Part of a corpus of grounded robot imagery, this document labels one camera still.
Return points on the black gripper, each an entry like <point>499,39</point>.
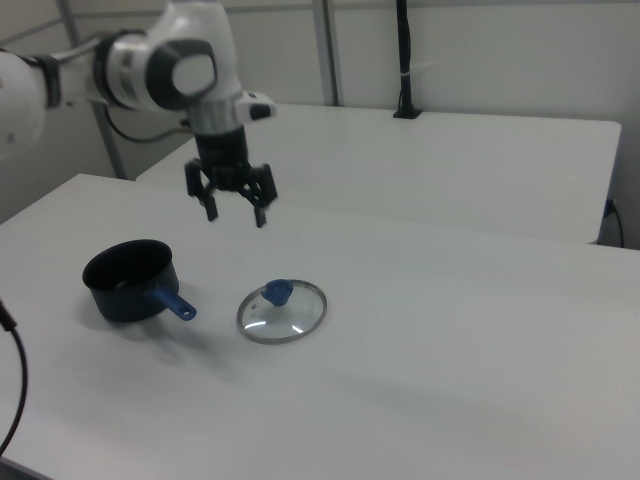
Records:
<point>222,160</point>

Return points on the glass lid with blue knob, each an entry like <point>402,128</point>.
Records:
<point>278,291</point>

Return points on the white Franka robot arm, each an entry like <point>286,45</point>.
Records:
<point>200,30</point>

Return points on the dark blue saucepan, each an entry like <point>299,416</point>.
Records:
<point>125,305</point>

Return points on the black camera pole with base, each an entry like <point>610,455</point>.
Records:
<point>405,45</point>

